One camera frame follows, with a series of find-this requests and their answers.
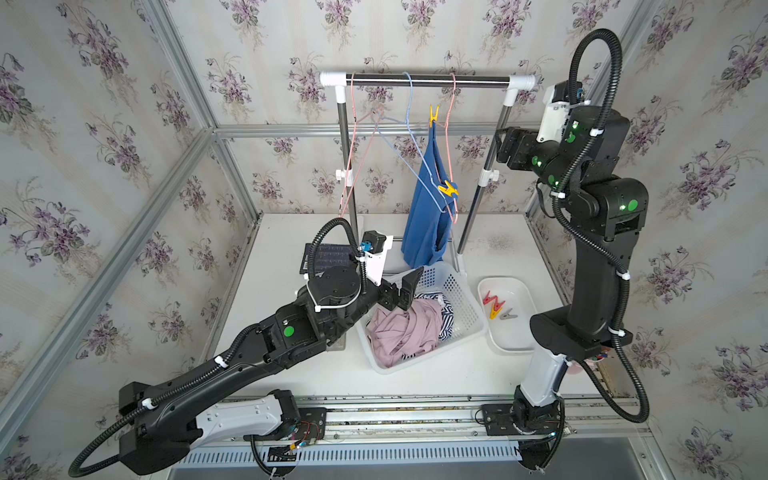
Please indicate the yellow upper clothespin blue top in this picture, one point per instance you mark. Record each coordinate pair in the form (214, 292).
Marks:
(434, 116)

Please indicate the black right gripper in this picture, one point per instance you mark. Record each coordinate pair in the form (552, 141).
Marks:
(513, 146)

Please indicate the pink pen cup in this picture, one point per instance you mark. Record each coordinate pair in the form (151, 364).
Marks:
(575, 368)

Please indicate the grey clothespin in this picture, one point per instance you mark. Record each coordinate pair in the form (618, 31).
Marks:
(509, 314)

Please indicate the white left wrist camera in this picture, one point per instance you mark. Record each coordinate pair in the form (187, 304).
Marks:
(374, 248)

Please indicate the yellow clothespin blue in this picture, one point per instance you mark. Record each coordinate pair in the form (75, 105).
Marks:
(434, 116)
(448, 189)

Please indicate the white metal clothes rack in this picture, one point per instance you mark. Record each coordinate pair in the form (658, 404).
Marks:
(344, 85)

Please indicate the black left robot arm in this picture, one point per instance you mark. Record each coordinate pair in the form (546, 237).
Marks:
(159, 424)

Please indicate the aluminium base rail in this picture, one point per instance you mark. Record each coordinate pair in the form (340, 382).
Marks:
(362, 432)

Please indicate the pink tank top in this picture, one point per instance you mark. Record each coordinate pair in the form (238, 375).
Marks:
(399, 334)

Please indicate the red clothespin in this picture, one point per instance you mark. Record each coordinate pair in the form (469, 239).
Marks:
(489, 298)
(493, 300)

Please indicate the pink wire hanger striped top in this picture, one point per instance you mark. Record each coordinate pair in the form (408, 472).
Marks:
(357, 144)

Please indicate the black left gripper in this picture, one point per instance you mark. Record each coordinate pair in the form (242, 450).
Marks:
(390, 298)

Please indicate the grey rectangular sponge pad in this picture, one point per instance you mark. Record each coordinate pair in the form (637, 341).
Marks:
(338, 344)

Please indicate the blue white striped tank top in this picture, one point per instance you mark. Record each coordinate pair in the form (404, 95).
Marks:
(429, 322)

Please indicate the white perforated plastic basket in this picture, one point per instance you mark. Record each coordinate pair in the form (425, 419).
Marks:
(469, 318)

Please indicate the white plastic tray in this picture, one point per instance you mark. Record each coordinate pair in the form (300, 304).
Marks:
(508, 307)

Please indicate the yellow lower clothespin blue top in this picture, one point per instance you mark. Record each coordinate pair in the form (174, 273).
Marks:
(448, 189)

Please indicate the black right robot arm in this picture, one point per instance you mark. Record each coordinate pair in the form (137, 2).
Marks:
(574, 153)

